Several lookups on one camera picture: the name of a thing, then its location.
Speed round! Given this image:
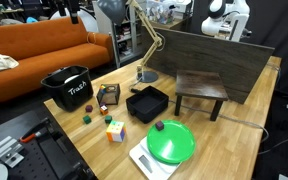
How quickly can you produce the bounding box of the small dark wooden stool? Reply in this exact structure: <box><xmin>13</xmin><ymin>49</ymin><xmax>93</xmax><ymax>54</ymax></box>
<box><xmin>174</xmin><ymin>70</ymin><xmax>228</xmax><ymax>121</ymax></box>

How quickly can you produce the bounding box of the multicolour rubiks cube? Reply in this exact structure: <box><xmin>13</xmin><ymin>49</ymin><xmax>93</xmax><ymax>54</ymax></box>
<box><xmin>106</xmin><ymin>120</ymin><xmax>126</xmax><ymax>142</ymax></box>

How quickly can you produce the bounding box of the white digital kitchen scale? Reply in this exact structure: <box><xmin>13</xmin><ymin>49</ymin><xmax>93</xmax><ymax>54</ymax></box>
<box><xmin>129</xmin><ymin>137</ymin><xmax>180</xmax><ymax>180</ymax></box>

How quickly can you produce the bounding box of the purple small cube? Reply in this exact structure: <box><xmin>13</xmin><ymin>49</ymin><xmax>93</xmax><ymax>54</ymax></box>
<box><xmin>85</xmin><ymin>105</ymin><xmax>93</xmax><ymax>112</ymax></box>

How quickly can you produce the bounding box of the green small cube left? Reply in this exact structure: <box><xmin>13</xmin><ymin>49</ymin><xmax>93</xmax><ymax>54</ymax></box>
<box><xmin>83</xmin><ymin>115</ymin><xmax>92</xmax><ymax>124</ymax></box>

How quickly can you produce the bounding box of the orange sofa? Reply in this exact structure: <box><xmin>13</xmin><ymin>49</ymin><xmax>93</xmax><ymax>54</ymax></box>
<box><xmin>0</xmin><ymin>18</ymin><xmax>114</xmax><ymax>103</ymax></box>

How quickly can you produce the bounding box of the dark wooden backboard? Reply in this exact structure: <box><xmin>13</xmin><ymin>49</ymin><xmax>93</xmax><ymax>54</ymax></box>
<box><xmin>147</xmin><ymin>28</ymin><xmax>274</xmax><ymax>104</ymax></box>

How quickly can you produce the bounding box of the black open square box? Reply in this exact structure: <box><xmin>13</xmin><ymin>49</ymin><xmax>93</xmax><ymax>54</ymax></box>
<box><xmin>126</xmin><ymin>86</ymin><xmax>169</xmax><ymax>124</ymax></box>

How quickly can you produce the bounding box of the green plastic plate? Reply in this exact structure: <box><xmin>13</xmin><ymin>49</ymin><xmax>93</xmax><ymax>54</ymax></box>
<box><xmin>147</xmin><ymin>120</ymin><xmax>196</xmax><ymax>164</ymax></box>

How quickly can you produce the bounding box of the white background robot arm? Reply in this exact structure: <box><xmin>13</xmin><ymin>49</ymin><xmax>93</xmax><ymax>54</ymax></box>
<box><xmin>201</xmin><ymin>0</ymin><xmax>252</xmax><ymax>42</ymax></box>

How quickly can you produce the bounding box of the wire mesh cube container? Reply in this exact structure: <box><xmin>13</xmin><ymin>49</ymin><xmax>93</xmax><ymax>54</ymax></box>
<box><xmin>96</xmin><ymin>84</ymin><xmax>120</xmax><ymax>105</ymax></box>

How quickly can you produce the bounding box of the orange handled clamp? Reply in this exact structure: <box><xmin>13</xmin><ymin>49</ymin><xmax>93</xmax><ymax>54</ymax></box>
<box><xmin>19</xmin><ymin>118</ymin><xmax>50</xmax><ymax>143</ymax></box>

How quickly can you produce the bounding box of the orange small cube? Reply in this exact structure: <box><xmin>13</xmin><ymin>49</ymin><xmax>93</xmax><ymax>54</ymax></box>
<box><xmin>100</xmin><ymin>105</ymin><xmax>108</xmax><ymax>115</ymax></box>

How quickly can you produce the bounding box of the green small cube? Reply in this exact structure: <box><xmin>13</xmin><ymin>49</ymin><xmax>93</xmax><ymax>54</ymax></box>
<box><xmin>83</xmin><ymin>115</ymin><xmax>92</xmax><ymax>124</ymax></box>
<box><xmin>105</xmin><ymin>115</ymin><xmax>112</xmax><ymax>123</ymax></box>

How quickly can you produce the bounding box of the grey cable on table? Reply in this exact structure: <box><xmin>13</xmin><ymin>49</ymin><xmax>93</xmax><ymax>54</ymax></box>
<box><xmin>168</xmin><ymin>99</ymin><xmax>270</xmax><ymax>144</ymax></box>

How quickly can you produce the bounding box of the black trash bin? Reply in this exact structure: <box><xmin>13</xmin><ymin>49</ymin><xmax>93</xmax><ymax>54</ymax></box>
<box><xmin>41</xmin><ymin>65</ymin><xmax>93</xmax><ymax>112</ymax></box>

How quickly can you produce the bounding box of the dark purple cube on plate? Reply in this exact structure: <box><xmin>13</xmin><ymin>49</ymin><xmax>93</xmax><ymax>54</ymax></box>
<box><xmin>155</xmin><ymin>121</ymin><xmax>164</xmax><ymax>131</ymax></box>

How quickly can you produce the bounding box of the green small cube right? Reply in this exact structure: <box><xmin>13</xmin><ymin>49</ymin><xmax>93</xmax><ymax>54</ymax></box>
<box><xmin>105</xmin><ymin>115</ymin><xmax>112</xmax><ymax>123</ymax></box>

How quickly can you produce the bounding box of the wooden desk lamp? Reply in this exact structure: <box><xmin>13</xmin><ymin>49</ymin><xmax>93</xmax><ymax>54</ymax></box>
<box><xmin>97</xmin><ymin>0</ymin><xmax>164</xmax><ymax>84</ymax></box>

